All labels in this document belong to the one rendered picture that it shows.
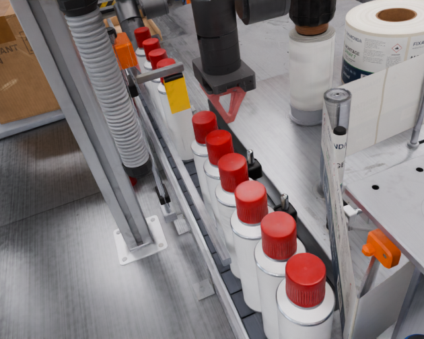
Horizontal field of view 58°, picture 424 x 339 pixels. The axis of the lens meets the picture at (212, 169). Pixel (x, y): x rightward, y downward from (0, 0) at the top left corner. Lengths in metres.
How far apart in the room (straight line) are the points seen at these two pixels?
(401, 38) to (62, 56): 0.62
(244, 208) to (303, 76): 0.43
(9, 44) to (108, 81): 0.74
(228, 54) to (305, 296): 0.34
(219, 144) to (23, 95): 0.79
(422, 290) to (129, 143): 0.31
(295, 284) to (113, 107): 0.24
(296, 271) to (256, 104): 0.62
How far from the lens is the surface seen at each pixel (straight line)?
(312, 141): 0.78
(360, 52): 0.89
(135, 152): 0.43
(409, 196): 0.31
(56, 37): 0.49
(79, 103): 0.53
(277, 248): 0.36
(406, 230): 0.29
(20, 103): 1.18
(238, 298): 0.55
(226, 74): 0.55
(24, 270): 0.78
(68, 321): 0.68
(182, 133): 0.72
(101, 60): 0.38
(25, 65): 1.13
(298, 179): 0.70
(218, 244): 0.51
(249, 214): 0.39
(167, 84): 0.54
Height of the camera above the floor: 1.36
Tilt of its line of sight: 41 degrees down
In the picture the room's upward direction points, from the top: 11 degrees counter-clockwise
